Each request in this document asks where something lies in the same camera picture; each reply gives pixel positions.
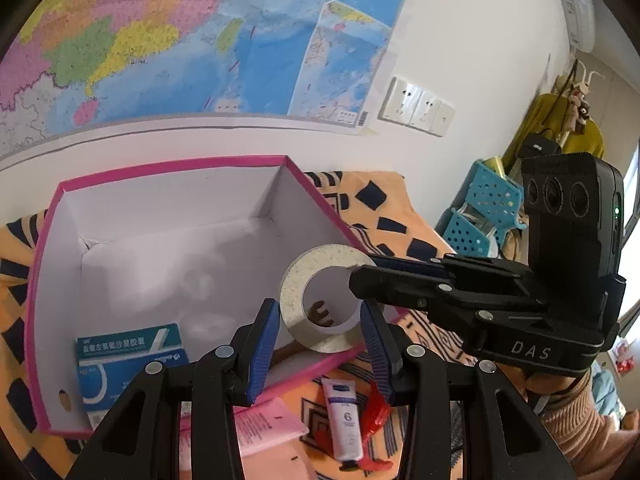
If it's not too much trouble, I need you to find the blue white medicine box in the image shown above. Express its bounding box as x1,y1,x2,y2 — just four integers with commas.
77,351,189,429

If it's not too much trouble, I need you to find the teal medicine box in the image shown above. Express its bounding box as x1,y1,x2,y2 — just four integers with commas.
76,323,189,366

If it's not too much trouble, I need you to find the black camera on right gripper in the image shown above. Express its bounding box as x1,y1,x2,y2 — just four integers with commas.
522,152,624,282

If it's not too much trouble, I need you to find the salmon pink tube white cap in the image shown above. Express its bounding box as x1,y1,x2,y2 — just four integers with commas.
178,439,319,480

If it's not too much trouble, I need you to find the white hand cream tube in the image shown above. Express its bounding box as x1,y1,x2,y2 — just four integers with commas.
322,378,363,471

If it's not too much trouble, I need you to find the colourful wall map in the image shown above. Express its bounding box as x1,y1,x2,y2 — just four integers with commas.
1,0,405,155

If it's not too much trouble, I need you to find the pink cardboard box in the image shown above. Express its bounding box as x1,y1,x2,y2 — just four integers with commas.
25,155,358,438

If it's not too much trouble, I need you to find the yellow hanging garment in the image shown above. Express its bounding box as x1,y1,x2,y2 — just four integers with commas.
502,93,605,171

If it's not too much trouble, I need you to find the white tape roll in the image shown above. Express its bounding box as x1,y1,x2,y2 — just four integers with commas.
280,244,375,354

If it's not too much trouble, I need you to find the orange patterned tablecloth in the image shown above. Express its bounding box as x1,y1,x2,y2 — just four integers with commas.
1,171,475,479

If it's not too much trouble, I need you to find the white wall socket panel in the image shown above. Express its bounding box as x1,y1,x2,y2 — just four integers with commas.
378,77,456,138

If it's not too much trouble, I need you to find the pink knit right sleeve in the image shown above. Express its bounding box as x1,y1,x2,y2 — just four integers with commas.
540,372,639,479

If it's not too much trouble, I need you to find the blue perforated plastic rack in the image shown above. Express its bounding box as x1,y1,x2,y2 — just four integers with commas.
435,160,526,258

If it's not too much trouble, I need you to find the light pink tube white cap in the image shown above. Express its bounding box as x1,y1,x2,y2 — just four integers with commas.
234,398,308,457

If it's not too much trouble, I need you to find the brown wooden back scratcher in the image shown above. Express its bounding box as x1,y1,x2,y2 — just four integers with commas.
271,300,334,365

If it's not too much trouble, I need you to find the red tassel ornament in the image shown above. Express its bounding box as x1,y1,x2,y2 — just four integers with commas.
357,382,393,474

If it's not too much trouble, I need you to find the person right hand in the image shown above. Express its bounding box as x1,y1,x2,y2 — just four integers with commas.
498,363,591,410

